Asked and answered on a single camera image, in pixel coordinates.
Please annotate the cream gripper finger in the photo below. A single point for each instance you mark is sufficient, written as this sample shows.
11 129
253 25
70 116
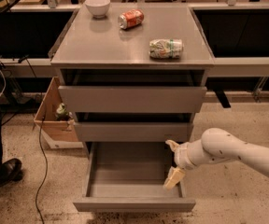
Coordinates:
175 175
174 146

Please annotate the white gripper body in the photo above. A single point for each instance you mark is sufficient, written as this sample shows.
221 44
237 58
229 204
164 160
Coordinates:
181 157

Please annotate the grey bottom drawer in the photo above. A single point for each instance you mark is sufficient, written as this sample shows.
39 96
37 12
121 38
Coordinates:
129 177

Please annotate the grey drawer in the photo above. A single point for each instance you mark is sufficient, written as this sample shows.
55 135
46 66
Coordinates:
133 91
133 127
129 177

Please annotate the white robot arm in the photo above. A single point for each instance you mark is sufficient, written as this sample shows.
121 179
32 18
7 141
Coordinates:
214 146

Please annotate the grey drawer cabinet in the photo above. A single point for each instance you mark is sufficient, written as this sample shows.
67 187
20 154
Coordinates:
101 44

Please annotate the grey middle drawer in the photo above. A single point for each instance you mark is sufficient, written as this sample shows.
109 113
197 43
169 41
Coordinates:
133 127

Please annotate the grey top drawer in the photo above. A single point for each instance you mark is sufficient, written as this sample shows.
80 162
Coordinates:
133 91

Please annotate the green white soda can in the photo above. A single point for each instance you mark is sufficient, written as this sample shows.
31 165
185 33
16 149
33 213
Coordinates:
165 48

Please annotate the green bottle in box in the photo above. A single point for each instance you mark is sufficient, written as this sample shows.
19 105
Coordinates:
62 113

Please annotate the cardboard box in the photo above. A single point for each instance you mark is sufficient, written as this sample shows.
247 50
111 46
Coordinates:
58 132

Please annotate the orange soda can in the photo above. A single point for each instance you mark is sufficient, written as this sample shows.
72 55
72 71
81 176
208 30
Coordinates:
130 18

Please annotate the white ceramic bowl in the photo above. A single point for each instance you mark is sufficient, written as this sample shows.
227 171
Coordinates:
98 8

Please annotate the black shoe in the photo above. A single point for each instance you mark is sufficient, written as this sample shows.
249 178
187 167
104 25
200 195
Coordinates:
10 171

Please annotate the metal rail frame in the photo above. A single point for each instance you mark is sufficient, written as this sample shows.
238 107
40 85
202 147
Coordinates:
223 67

